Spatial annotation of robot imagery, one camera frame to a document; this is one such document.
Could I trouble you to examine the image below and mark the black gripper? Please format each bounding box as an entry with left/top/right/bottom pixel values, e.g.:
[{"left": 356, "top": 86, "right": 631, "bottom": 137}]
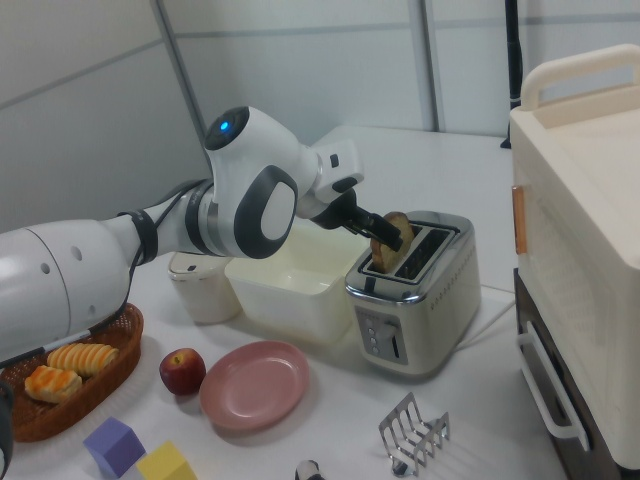
[{"left": 308, "top": 188, "right": 404, "bottom": 251}]

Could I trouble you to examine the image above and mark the bread slice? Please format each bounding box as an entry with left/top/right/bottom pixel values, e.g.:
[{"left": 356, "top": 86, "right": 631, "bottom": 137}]
[{"left": 369, "top": 211, "right": 415, "bottom": 274}]

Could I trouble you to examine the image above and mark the pink plate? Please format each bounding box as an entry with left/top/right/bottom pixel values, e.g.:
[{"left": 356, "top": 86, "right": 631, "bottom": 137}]
[{"left": 198, "top": 340, "right": 310, "bottom": 432}]

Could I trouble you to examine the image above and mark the cream and chrome toaster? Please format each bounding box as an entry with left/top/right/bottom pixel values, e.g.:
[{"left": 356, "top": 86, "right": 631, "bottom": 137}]
[{"left": 343, "top": 210, "right": 482, "bottom": 384}]

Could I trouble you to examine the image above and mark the white plastic tub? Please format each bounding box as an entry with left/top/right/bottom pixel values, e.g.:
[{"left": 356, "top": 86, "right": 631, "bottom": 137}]
[{"left": 223, "top": 222, "right": 370, "bottom": 346}]

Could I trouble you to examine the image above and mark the cream lidded canister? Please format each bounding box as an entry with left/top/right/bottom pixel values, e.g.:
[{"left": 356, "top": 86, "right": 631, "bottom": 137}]
[{"left": 167, "top": 251, "right": 244, "bottom": 325}]

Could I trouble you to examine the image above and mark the metal toast rack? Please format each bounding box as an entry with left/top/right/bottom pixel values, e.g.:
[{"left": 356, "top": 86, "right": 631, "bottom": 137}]
[{"left": 378, "top": 392, "right": 451, "bottom": 476}]

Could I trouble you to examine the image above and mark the black pole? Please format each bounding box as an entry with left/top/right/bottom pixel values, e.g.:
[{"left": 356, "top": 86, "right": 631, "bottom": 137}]
[{"left": 501, "top": 0, "right": 524, "bottom": 149}]

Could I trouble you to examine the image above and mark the red apple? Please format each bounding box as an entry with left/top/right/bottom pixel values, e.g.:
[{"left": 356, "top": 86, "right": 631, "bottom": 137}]
[{"left": 158, "top": 347, "right": 207, "bottom": 396}]

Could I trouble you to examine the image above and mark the brown wicker basket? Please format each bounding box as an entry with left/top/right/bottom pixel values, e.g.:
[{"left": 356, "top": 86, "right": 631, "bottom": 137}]
[{"left": 1, "top": 302, "right": 145, "bottom": 444}]

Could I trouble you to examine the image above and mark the yellow cube block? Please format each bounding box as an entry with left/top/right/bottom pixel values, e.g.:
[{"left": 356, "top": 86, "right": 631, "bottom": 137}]
[{"left": 136, "top": 440, "right": 199, "bottom": 480}]

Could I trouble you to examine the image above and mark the long striped pastry roll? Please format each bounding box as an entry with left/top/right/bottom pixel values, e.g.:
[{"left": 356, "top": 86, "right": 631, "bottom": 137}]
[{"left": 47, "top": 342, "right": 121, "bottom": 379}]

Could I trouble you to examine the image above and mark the purple cube block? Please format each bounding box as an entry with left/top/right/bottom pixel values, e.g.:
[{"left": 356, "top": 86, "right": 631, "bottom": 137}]
[{"left": 82, "top": 417, "right": 147, "bottom": 480}]

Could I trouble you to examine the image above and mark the short orange-glazed pastry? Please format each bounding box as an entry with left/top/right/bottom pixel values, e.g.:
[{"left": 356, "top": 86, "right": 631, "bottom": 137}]
[{"left": 24, "top": 364, "right": 84, "bottom": 405}]

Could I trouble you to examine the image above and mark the white toaster power cable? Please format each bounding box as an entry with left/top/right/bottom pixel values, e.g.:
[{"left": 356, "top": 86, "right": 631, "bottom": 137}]
[{"left": 457, "top": 298, "right": 517, "bottom": 349}]

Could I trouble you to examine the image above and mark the cream cabinet with handle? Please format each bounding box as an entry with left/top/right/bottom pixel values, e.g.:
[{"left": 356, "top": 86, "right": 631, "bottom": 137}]
[{"left": 508, "top": 43, "right": 640, "bottom": 471}]

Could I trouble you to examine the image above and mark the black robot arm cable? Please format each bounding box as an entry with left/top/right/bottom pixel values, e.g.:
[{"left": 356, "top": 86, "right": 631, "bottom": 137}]
[{"left": 114, "top": 180, "right": 211, "bottom": 321}]

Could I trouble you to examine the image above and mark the brown oven with white handle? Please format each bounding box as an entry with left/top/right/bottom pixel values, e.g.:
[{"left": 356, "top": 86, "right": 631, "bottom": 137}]
[{"left": 513, "top": 267, "right": 640, "bottom": 480}]

